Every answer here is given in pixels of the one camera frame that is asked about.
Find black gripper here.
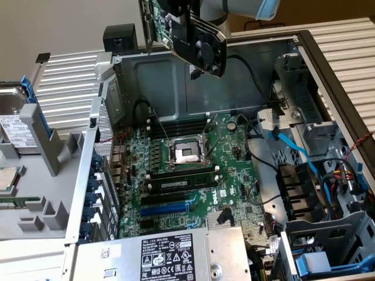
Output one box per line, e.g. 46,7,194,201
159,0,202,16

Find green graphics card black shroud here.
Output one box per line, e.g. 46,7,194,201
139,0,228,78

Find black box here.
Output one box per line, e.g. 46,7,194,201
104,25,138,53

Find open grey PC case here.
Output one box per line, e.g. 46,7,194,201
63,29,375,281

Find black RAM slot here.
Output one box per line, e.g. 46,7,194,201
145,165,221,180
148,116,212,129
148,126,212,139

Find thin metal locking lever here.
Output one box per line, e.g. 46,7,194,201
204,116,222,160
148,107,172,147

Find CPU socket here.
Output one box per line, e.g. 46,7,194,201
163,133,214,172

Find blue plastic disk caddy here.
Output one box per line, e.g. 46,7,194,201
22,75,59,144
294,251,375,277

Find green motherboard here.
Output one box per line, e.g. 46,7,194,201
110,112,284,258

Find long black expansion slot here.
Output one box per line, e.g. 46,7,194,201
140,190,189,206

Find blue expansion slot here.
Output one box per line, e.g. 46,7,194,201
139,203,190,218

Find silver hard disk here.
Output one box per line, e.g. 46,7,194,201
0,86,42,156

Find black fan shroud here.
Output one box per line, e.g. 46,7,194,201
277,163,322,222

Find silver chipset heatsink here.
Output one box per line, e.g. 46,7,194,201
206,209,237,228

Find grey parts rack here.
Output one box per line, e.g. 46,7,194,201
0,102,86,241

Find CPU with silver lid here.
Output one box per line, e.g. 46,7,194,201
0,166,24,196

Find green RAM stick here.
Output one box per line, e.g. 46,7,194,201
0,196,40,209

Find silver power supply unit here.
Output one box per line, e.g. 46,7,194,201
74,224,253,281

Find grey metal disk bay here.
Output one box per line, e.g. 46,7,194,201
279,210,375,281

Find black wire with connector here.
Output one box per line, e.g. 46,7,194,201
190,54,287,115

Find black wire loop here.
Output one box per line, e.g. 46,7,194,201
133,99,155,129

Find thick black wire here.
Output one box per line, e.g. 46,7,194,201
244,115,279,173

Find red black twisted wire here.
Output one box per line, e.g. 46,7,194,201
341,131,375,161
96,127,132,145

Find blue SATA wire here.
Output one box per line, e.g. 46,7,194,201
268,127,320,178

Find yellow red black power wires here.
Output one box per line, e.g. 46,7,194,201
321,157,363,196

